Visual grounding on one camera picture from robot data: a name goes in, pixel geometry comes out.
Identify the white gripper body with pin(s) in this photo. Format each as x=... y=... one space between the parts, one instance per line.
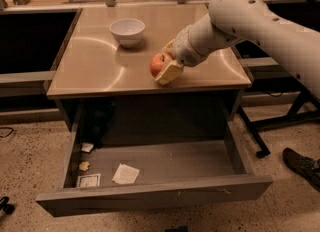
x=182 y=50

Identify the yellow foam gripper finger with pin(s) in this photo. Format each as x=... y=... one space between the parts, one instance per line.
x=171 y=71
x=168 y=47

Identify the red apple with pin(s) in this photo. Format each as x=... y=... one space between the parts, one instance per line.
x=159 y=62

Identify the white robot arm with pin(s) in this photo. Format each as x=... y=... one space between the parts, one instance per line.
x=294 y=47

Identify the steel-top counter cabinet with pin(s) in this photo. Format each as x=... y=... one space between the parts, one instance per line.
x=94 y=64

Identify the grey open drawer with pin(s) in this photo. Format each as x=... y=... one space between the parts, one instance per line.
x=186 y=158

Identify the white ceramic bowl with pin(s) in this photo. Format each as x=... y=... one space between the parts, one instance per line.
x=127 y=32

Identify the white folded paper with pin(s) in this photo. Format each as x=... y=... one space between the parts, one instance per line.
x=125 y=175

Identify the small white paper scrap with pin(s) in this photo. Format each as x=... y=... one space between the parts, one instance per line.
x=87 y=147

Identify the small tan scrap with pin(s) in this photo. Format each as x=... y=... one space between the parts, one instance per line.
x=84 y=166

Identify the framed white card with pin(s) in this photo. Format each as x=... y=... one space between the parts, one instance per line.
x=92 y=180

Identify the black shoe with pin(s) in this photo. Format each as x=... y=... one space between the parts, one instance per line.
x=306 y=167

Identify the black object on floor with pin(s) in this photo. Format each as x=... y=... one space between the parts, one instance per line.
x=6 y=206

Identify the grey metal rail right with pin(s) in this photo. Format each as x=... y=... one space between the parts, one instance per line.
x=258 y=62

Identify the grey metal rail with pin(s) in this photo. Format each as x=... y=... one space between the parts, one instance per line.
x=26 y=77
x=258 y=62

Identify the grey metal rail left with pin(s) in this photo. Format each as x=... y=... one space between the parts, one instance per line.
x=26 y=77

